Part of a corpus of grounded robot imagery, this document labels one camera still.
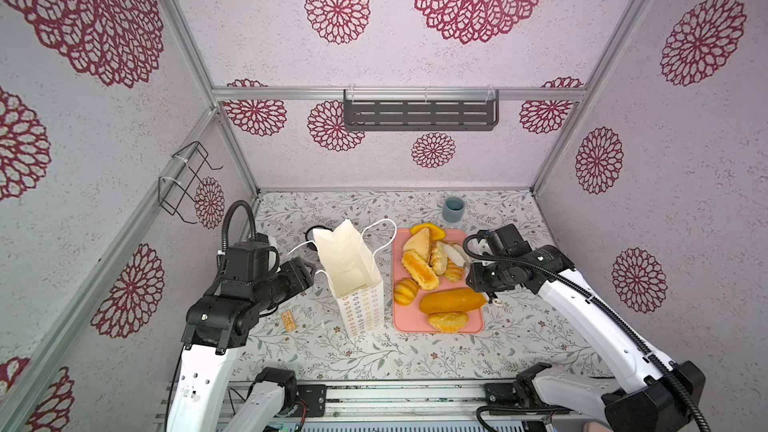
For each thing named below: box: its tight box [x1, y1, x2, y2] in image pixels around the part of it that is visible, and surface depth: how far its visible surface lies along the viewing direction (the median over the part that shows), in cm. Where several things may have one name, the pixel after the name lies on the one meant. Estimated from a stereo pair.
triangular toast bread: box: [403, 227, 431, 262], surface depth 101 cm
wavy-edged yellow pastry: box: [402, 250, 439, 291], surface depth 94 cm
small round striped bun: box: [394, 277, 419, 306], surface depth 92 cm
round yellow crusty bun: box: [428, 312, 470, 334], surface depth 83 cm
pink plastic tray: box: [439, 228, 484, 333], surface depth 88 cm
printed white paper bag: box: [312, 219, 385, 338], surface depth 76 cm
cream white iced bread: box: [429, 241, 449, 276], surface depth 95 cm
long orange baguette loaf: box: [419, 289, 487, 314], surface depth 87 cm
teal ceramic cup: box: [442, 196, 465, 223], surface depth 112 cm
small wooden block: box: [282, 310, 297, 332], surface depth 87 cm
